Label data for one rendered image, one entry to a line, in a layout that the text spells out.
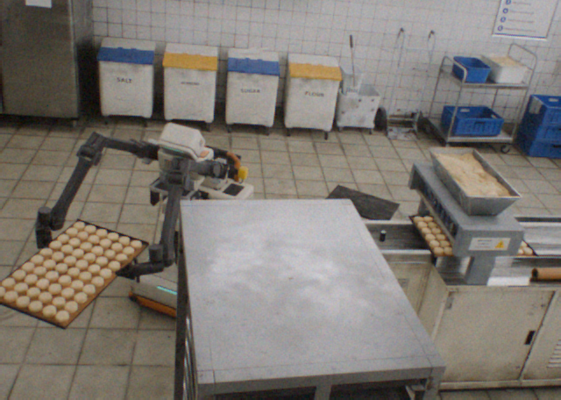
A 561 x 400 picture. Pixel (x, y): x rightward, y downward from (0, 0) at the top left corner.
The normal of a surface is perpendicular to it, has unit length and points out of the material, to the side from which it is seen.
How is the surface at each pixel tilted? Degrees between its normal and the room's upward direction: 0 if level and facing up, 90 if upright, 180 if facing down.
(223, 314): 0
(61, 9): 90
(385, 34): 90
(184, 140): 43
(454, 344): 90
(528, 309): 90
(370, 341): 0
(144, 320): 0
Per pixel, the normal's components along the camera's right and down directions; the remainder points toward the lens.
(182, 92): 0.07, 0.53
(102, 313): 0.11, -0.87
